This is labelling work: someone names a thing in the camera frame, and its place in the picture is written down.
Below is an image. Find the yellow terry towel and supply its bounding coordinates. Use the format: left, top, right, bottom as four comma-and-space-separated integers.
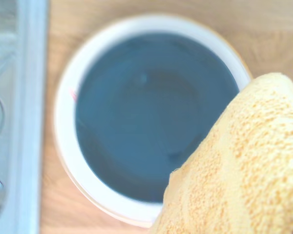
150, 72, 293, 234

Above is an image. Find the stainless steel double sink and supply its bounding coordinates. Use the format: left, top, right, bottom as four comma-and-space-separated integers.
0, 0, 49, 234

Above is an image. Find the dark blue plate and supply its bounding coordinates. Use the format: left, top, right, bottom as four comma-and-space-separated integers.
74, 33, 240, 204

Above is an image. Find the large cream plate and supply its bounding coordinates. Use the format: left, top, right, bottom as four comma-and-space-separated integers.
53, 14, 253, 227

